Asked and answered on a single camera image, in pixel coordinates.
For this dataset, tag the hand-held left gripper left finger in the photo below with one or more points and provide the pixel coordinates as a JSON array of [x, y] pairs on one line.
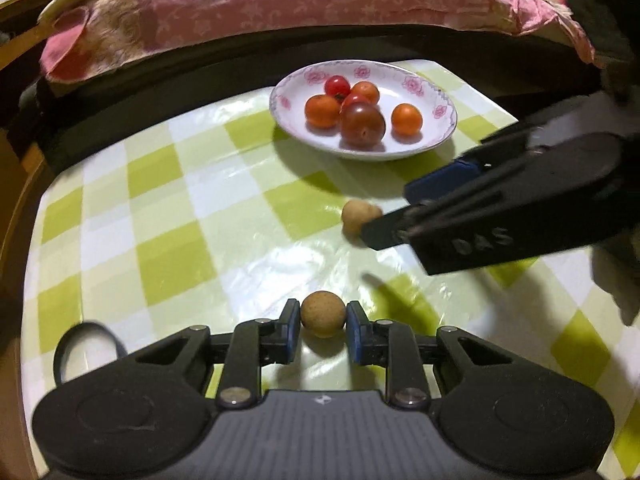
[[292, 332]]

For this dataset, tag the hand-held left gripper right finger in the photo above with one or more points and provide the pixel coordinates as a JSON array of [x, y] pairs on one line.
[[354, 334]]

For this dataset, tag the green checkered tablecloth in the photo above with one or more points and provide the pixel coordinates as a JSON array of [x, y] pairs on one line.
[[175, 200]]

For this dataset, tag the wooden nightstand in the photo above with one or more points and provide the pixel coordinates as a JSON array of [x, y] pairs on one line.
[[12, 170]]

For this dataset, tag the red cherry tomato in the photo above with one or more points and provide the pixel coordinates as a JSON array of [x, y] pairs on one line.
[[353, 99], [337, 85]]

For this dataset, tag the white floral-rimmed plate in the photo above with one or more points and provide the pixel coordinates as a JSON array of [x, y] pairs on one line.
[[427, 102]]

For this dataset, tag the pink floral quilt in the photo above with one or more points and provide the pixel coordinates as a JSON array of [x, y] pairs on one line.
[[250, 5]]

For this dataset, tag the small orange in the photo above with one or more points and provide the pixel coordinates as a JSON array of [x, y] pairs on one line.
[[406, 119], [368, 91], [322, 111]]

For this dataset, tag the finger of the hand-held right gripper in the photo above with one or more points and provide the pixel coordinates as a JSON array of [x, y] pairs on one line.
[[385, 232], [440, 177]]

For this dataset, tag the large dark red tomato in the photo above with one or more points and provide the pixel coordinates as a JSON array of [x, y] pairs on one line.
[[363, 125]]

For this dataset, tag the black magnifying glass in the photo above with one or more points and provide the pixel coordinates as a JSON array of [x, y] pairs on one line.
[[57, 355]]

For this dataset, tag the dark bed frame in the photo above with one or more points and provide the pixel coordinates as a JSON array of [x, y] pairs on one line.
[[150, 105]]

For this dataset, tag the brown longan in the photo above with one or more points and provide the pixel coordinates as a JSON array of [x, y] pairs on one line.
[[323, 314], [356, 216]]

